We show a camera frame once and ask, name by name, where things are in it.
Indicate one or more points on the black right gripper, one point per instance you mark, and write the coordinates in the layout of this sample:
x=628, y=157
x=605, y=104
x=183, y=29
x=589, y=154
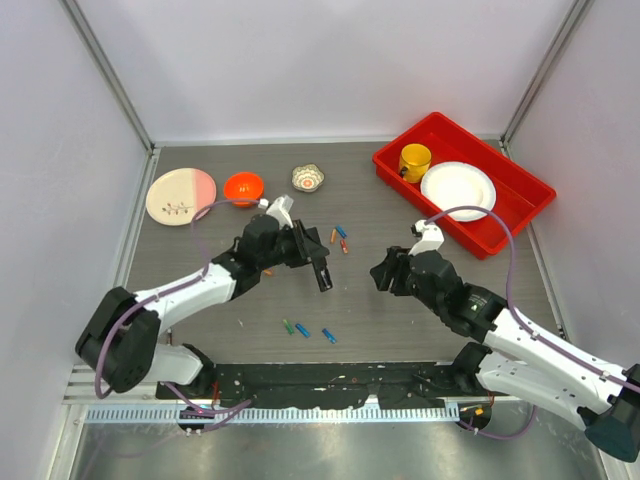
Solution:
x=393, y=266

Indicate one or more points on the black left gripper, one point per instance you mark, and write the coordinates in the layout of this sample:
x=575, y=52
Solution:
x=305, y=245

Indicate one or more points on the black remote control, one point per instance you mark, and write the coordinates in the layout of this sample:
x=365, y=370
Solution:
x=322, y=274

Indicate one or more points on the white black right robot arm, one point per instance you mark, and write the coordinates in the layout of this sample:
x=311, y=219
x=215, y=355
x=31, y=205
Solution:
x=511, y=354

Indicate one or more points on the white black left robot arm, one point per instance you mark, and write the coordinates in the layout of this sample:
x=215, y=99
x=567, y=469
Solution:
x=120, y=342

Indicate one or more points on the blue battery upper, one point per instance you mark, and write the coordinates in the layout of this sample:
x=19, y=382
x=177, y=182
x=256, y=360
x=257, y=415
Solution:
x=340, y=231

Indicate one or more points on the small patterned ceramic bowl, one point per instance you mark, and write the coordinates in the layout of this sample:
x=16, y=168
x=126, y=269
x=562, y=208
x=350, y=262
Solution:
x=307, y=178

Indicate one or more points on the orange plastic bowl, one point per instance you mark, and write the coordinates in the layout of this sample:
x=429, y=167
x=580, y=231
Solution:
x=244, y=189

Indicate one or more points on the blue battery near green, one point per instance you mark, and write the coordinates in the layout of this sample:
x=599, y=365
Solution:
x=302, y=330

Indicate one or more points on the blue battery lower right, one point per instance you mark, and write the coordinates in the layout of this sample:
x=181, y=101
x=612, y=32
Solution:
x=331, y=338

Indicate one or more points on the white paper plate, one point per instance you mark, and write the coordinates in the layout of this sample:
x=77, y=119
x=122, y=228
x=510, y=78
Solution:
x=453, y=184

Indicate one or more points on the yellow mug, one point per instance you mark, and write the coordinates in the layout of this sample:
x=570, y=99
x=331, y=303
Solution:
x=414, y=161

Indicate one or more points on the pink cream floral plate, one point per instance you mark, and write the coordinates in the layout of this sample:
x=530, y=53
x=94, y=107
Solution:
x=176, y=196

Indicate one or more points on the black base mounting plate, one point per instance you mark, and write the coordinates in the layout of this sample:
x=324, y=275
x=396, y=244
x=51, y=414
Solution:
x=334, y=386

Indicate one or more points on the red plastic bin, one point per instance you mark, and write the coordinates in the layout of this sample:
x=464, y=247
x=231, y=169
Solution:
x=498, y=196

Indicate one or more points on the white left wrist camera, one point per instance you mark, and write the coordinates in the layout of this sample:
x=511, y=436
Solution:
x=278, y=209

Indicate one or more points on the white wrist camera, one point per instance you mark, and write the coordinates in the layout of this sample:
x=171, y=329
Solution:
x=278, y=209
x=429, y=237

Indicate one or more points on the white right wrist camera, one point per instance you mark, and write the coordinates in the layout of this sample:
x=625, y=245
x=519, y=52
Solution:
x=429, y=237

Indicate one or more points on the white slotted cable duct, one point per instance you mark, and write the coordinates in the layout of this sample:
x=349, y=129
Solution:
x=174, y=413

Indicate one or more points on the aluminium left frame post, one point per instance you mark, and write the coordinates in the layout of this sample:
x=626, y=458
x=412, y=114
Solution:
x=88, y=37

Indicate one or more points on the aluminium frame post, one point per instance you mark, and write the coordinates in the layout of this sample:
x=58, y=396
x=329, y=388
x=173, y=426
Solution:
x=88, y=37
x=562, y=38

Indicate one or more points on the aluminium right frame post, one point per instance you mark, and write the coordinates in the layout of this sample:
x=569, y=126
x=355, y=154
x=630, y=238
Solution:
x=562, y=38

